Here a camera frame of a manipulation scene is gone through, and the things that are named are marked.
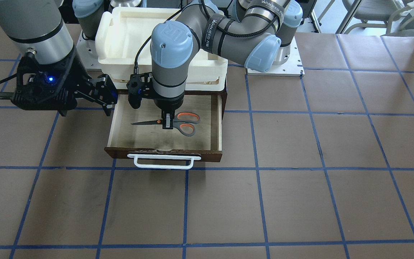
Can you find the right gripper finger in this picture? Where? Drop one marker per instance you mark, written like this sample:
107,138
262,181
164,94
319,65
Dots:
86,101
103,90

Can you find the orange grey handled scissors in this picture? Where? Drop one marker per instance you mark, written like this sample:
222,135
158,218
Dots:
183,121

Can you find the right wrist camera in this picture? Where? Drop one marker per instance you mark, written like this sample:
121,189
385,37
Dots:
38,87

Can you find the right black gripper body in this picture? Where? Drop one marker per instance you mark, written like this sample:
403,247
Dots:
80,80

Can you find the grey office chair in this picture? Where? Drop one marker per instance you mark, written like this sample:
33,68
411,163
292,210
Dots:
372,13

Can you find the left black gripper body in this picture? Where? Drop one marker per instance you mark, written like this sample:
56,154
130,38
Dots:
168,104

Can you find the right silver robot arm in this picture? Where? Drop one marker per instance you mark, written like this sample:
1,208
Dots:
36,24

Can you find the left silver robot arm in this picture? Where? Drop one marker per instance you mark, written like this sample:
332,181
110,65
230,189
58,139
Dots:
255,42

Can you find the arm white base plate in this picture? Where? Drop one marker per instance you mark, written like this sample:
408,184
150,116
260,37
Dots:
287,63
88,54

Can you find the dark wooden drawer cabinet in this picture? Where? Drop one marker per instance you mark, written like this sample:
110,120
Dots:
152,146

